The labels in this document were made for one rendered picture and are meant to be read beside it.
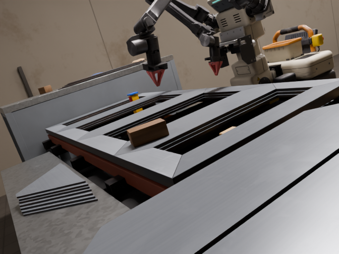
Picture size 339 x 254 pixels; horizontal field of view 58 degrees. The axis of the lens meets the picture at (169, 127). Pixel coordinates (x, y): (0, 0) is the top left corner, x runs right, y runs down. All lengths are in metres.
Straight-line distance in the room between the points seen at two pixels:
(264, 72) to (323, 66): 0.37
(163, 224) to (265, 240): 0.16
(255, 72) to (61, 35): 2.90
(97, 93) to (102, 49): 2.15
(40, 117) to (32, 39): 2.18
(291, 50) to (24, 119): 1.75
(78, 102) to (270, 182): 1.81
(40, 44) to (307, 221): 3.99
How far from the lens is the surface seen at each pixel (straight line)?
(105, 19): 4.44
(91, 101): 2.22
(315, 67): 2.06
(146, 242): 0.47
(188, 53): 4.88
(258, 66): 1.94
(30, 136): 2.15
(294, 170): 0.56
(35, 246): 0.85
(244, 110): 1.10
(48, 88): 2.57
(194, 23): 1.75
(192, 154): 0.74
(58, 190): 1.04
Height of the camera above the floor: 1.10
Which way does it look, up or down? 14 degrees down
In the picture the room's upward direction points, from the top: 17 degrees counter-clockwise
